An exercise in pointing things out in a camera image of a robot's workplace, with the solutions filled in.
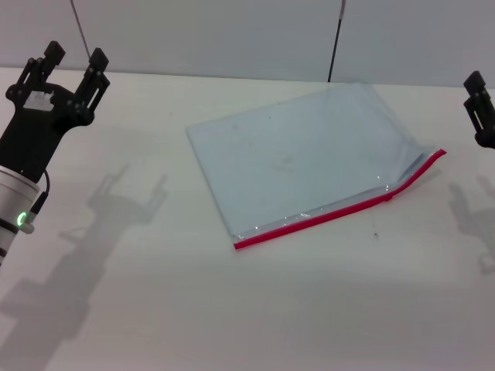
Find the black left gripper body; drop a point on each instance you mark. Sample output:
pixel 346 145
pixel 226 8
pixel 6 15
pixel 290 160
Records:
pixel 33 127

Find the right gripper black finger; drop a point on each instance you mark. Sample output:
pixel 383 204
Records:
pixel 479 104

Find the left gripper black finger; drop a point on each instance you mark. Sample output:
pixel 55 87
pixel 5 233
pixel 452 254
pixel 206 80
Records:
pixel 40 65
pixel 94 81

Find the red zipper slider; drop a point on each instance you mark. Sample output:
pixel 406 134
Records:
pixel 388 198

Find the clear document bag red zipper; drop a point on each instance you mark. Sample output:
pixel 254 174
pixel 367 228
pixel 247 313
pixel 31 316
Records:
pixel 294 154

